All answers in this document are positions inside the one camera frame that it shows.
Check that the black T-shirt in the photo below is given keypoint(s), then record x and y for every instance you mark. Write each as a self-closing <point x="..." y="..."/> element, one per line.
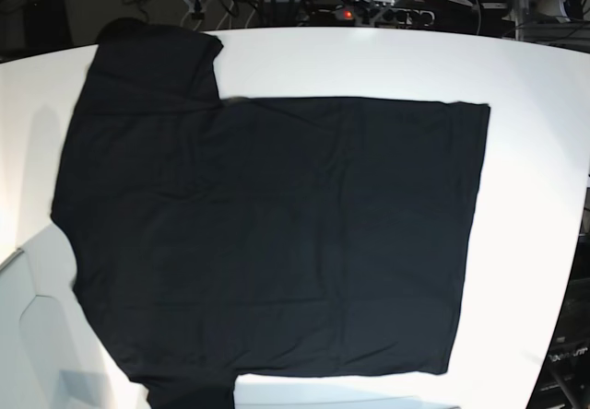
<point x="309" y="237"/>

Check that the black power strip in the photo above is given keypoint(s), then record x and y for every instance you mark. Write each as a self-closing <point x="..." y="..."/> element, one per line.
<point x="395" y="18"/>

